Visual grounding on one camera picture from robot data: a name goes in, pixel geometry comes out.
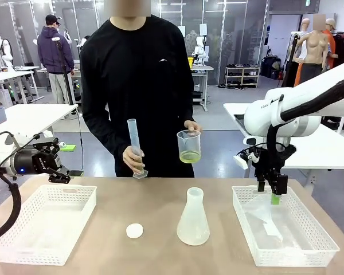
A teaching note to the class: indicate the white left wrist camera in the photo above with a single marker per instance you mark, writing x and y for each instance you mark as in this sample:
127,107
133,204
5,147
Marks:
25,137

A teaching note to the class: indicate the yellow plastic bin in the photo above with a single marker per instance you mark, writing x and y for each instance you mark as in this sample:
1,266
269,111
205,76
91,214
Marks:
190,62

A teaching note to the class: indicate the person's left hand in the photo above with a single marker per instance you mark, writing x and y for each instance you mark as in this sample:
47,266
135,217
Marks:
193,126

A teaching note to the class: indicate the person's right hand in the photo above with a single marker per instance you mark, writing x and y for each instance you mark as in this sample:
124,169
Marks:
130,160

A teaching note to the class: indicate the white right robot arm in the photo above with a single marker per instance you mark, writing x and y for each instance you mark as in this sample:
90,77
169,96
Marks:
304,94

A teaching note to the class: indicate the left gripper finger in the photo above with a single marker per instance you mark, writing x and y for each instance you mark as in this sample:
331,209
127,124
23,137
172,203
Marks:
50,144
60,176

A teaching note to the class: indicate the translucent conical flask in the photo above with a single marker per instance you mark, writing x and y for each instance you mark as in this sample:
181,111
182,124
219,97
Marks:
192,223

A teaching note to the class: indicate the person's left forearm black sleeve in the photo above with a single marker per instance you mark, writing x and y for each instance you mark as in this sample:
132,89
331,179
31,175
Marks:
189,113

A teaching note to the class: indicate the mannequin with orange clothes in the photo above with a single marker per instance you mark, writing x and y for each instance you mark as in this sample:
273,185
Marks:
331,43

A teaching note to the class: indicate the person in black shirt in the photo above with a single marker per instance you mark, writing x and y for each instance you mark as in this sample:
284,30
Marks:
137,80

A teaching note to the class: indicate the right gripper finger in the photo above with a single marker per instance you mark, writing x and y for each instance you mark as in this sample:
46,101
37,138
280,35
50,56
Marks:
278,186
261,185

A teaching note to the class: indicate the black camera tripod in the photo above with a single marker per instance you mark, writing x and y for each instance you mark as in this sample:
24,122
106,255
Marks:
63,71

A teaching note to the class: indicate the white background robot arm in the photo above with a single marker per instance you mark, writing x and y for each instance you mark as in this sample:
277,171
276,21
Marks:
200,46

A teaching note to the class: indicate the white round flask cap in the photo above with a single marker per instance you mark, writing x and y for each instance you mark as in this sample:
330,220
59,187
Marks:
134,231

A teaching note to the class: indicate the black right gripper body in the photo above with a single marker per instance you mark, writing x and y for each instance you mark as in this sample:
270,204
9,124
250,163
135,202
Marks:
275,160

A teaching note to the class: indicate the person's right forearm black sleeve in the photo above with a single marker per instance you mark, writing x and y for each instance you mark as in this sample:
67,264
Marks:
106,134

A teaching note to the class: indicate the white background desk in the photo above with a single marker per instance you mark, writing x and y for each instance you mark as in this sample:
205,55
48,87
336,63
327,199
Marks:
11,74

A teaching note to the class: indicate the clear plastic beaker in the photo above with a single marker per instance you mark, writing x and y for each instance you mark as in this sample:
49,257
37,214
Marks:
189,149

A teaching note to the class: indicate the clear graduated cylinder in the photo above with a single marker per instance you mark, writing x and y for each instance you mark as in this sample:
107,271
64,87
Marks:
133,134

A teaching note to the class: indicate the white perforated plastic basket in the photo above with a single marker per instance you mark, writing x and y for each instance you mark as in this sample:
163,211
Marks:
286,229
43,217

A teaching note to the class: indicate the person in purple hoodie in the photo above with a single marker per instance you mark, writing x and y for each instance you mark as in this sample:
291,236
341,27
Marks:
54,51

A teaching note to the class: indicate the white humanoid robot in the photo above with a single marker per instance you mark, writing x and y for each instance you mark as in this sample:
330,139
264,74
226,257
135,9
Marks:
5,48

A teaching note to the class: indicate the white shoe rack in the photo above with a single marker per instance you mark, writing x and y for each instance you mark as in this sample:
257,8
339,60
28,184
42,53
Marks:
242,76

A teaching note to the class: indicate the black suitcase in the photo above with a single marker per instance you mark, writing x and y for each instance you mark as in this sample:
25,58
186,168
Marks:
271,67

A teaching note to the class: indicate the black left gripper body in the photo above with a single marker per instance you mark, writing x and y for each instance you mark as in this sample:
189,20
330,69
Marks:
31,160

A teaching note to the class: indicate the white rectangular table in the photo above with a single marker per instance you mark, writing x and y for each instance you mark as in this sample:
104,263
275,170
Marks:
31,114

